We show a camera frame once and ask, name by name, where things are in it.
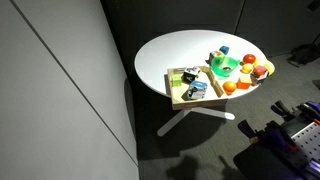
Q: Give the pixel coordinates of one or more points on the perforated metal plate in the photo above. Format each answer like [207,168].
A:
[308,140]

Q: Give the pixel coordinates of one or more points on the red toy tomato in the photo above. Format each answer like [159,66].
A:
[249,58]

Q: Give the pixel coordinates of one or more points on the blue-green foam cube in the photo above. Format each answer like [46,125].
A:
[224,50]

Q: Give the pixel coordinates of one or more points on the orange foam cube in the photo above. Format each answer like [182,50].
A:
[244,82]

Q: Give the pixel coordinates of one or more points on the wooden tray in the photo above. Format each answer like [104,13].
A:
[195,103]

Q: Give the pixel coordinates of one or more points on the orange toy fruit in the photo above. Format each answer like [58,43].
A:
[229,86]

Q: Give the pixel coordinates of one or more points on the black bag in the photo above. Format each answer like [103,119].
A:
[305,55]

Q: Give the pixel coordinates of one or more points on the purple clamp with orange tips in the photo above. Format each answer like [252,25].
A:
[280,136]

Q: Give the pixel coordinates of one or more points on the pink foam cube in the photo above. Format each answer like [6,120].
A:
[262,69]

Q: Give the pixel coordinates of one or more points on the multicolour square plush toy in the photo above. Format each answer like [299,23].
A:
[215,55]

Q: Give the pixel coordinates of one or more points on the dark purple spring clamp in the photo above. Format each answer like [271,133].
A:
[281,109]
[310,110]
[248,130]

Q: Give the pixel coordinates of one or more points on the green plastic bowl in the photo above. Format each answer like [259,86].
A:
[225,65]

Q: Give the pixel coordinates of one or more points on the black and white plush cube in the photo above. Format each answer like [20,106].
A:
[191,74]

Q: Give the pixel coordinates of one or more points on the white table base legs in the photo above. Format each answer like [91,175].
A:
[206,111]

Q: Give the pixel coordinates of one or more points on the yellow toy lemon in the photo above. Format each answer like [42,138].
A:
[258,62]

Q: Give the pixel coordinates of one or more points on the green foam cube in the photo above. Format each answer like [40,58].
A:
[176,80]

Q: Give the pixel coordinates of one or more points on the black base box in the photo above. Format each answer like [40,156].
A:
[263,163]

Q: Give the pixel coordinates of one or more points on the blue and white plush cube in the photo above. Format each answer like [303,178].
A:
[197,90]

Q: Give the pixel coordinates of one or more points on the yellow toy banana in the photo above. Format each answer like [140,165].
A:
[270,66]

